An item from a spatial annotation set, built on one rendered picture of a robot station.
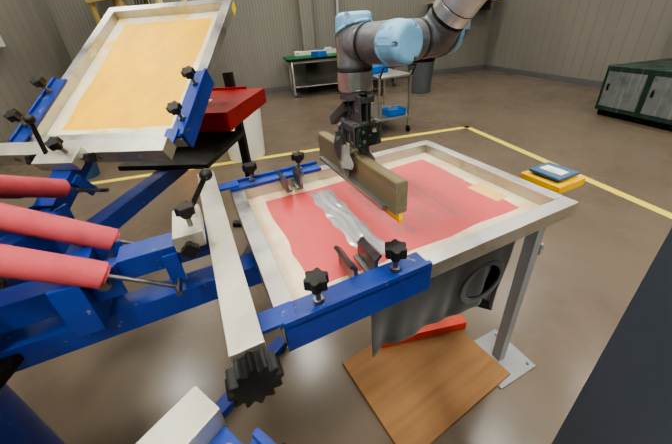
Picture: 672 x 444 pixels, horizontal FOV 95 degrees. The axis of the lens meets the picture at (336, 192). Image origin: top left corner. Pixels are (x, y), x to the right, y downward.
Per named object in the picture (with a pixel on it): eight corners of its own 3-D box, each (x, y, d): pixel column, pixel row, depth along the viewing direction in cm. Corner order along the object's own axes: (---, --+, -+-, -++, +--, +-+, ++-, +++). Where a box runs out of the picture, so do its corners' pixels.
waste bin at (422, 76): (437, 92, 666) (441, 56, 631) (413, 95, 655) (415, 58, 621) (424, 88, 716) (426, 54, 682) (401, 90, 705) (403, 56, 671)
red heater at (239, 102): (199, 107, 204) (194, 88, 198) (267, 104, 199) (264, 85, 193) (141, 137, 150) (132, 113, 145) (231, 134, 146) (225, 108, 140)
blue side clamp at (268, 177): (317, 178, 112) (315, 160, 108) (322, 183, 108) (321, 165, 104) (233, 200, 101) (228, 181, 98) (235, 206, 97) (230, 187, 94)
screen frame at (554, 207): (426, 148, 127) (426, 139, 125) (575, 214, 80) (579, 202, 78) (231, 198, 100) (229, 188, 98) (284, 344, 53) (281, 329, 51)
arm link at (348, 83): (331, 71, 68) (363, 67, 71) (333, 92, 70) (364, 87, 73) (347, 74, 62) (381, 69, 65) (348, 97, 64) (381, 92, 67)
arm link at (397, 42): (440, 14, 54) (395, 18, 62) (393, 17, 49) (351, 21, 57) (436, 63, 58) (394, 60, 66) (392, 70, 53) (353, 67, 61)
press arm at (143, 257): (210, 239, 74) (204, 222, 71) (212, 254, 69) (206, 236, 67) (128, 264, 68) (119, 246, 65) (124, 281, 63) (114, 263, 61)
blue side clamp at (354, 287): (414, 273, 67) (416, 247, 64) (429, 288, 63) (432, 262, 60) (281, 330, 56) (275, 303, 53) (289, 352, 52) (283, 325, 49)
